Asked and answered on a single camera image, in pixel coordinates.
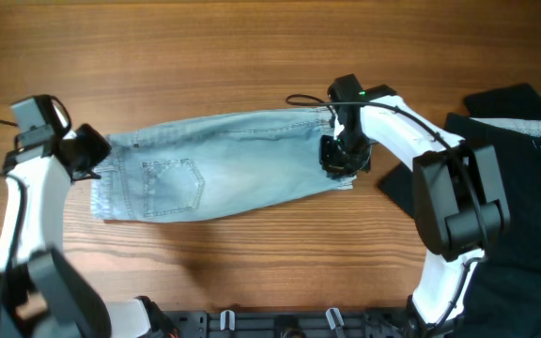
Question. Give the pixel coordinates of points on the black shorts pile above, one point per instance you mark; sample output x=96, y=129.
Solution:
x=504, y=297

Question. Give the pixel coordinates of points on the light blue denim shorts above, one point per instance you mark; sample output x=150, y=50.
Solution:
x=214, y=166

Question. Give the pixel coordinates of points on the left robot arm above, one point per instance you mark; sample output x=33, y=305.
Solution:
x=41, y=293

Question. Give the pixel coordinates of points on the right white rail clip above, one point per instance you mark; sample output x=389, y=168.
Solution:
x=334, y=318

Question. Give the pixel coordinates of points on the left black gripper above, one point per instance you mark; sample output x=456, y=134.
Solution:
x=102, y=146

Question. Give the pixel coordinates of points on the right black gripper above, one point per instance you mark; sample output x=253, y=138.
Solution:
x=333, y=162

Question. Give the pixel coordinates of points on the white rail clip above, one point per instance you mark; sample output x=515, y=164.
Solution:
x=334, y=318
x=227, y=320

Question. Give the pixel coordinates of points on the left white rail clip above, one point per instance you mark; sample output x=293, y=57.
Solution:
x=227, y=320

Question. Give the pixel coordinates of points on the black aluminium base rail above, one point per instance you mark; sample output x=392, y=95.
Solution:
x=289, y=325

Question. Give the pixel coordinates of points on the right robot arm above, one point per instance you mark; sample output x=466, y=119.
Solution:
x=459, y=204

